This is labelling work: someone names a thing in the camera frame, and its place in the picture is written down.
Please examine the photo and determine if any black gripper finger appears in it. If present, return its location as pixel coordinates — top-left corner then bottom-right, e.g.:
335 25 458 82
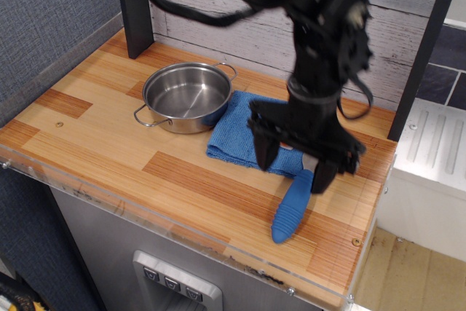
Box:
311 161 338 194
253 130 280 171

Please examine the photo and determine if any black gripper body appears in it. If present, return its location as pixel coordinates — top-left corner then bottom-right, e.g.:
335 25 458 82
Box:
248 83 366 174

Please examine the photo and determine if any blue handled metal fork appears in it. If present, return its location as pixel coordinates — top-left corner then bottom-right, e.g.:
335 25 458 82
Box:
271 154 318 244

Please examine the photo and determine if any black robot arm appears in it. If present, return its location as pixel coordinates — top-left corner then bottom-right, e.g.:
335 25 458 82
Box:
243 0 372 194

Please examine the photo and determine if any stainless steel pot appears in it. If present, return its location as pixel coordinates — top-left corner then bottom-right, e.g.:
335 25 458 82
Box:
133 62 238 134

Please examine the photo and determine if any salmon sushi toy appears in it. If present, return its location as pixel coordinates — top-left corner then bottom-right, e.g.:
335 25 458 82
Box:
280 143 293 151

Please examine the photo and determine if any blue folded cloth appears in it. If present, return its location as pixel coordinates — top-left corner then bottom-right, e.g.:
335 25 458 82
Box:
206 90 303 178

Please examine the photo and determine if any white toy sink unit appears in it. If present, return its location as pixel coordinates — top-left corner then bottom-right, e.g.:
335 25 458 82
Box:
376 99 465 260

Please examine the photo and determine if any silver dispenser button panel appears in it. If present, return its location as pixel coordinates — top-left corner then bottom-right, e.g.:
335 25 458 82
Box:
133 250 224 310

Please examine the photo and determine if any grey toy kitchen cabinet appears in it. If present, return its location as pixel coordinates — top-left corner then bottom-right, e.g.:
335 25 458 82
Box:
52 189 316 310

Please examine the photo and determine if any clear acrylic edge guard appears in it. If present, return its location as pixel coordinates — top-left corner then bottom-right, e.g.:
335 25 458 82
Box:
1 136 360 310

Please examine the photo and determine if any yellow object bottom left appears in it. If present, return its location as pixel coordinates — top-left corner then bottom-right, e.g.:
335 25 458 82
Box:
1 291 46 311

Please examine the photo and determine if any left dark vertical post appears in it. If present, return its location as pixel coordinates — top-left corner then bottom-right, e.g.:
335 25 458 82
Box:
120 0 154 59

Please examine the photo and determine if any dark vertical post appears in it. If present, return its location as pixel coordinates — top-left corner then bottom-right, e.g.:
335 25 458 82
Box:
120 0 154 59
387 0 452 141

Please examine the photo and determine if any right dark vertical post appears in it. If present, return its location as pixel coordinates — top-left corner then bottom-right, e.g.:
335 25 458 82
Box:
387 0 452 141

